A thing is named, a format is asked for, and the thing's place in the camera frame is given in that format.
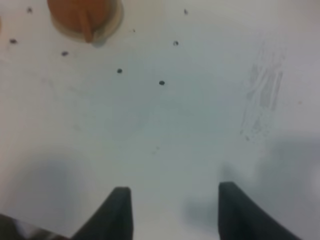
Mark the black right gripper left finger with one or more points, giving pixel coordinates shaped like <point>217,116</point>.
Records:
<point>112,221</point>

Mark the brown clay teapot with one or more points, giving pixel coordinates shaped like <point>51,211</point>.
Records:
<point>81,19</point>

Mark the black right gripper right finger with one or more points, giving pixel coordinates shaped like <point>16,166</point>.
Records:
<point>240,218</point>

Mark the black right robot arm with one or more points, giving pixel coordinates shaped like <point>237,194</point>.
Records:
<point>12,229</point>

